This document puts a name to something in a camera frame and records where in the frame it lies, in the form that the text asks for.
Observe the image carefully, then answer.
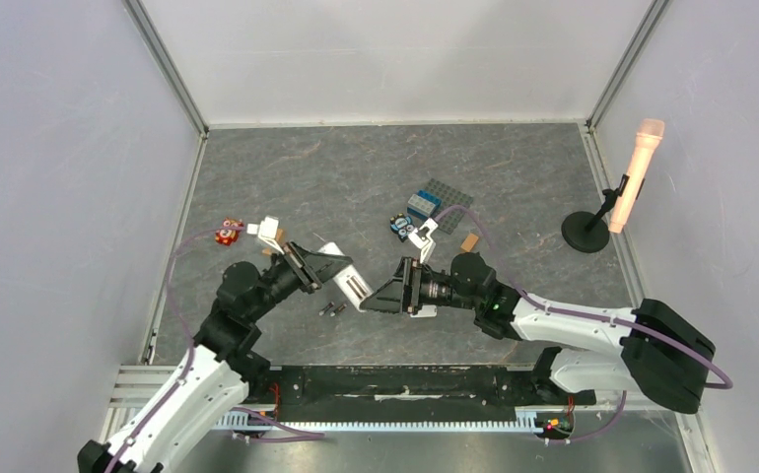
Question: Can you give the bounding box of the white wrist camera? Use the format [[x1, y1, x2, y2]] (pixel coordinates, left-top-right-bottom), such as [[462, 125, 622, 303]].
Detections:
[[245, 216, 283, 254], [408, 218, 439, 264]]

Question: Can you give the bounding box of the red owl toy block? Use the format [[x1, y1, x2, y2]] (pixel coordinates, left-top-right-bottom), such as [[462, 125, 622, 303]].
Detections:
[[214, 219, 244, 246]]

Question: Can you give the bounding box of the grey lego brick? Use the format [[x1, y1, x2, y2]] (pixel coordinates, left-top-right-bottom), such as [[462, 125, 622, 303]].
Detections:
[[406, 194, 437, 221]]

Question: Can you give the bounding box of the small brown wooden block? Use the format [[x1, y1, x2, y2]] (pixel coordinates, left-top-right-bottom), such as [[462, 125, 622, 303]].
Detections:
[[460, 233, 480, 252]]

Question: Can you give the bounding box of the grey lego baseplate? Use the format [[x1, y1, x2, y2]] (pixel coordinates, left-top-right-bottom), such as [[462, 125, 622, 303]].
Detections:
[[422, 178, 473, 235]]

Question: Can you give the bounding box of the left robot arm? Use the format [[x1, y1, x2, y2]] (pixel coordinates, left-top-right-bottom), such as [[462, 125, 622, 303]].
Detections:
[[77, 242, 373, 472]]

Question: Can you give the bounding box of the white remote control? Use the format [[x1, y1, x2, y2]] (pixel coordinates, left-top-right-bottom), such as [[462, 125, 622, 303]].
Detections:
[[328, 263, 374, 312]]

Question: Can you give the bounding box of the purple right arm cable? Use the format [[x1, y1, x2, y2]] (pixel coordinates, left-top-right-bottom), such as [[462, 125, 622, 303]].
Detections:
[[433, 204, 734, 445]]

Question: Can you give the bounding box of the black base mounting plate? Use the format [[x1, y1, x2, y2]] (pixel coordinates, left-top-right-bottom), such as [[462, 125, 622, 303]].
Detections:
[[246, 365, 596, 423]]

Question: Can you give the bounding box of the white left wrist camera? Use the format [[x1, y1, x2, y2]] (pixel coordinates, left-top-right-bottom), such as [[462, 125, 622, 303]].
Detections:
[[245, 216, 283, 254]]

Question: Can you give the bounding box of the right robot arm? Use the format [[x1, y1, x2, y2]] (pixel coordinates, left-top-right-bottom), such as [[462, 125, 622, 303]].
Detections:
[[360, 253, 716, 414]]

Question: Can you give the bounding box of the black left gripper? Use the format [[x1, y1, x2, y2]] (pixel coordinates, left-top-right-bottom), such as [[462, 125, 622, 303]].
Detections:
[[246, 237, 351, 322]]

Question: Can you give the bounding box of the white battery cover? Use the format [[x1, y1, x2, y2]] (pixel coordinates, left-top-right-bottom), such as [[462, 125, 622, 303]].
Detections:
[[410, 304, 438, 318]]

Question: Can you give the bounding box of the blue lego brick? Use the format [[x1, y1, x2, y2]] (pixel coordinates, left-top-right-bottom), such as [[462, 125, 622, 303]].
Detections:
[[417, 189, 442, 215]]

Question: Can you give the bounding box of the black microphone stand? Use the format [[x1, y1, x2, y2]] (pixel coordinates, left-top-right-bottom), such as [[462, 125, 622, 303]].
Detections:
[[561, 174, 645, 253]]

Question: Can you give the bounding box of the white cable duct strip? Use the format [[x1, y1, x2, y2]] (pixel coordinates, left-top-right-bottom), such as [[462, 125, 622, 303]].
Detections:
[[212, 410, 545, 435]]

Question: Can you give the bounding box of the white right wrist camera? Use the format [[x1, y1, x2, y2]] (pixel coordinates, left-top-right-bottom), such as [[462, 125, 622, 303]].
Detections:
[[408, 218, 439, 264]]

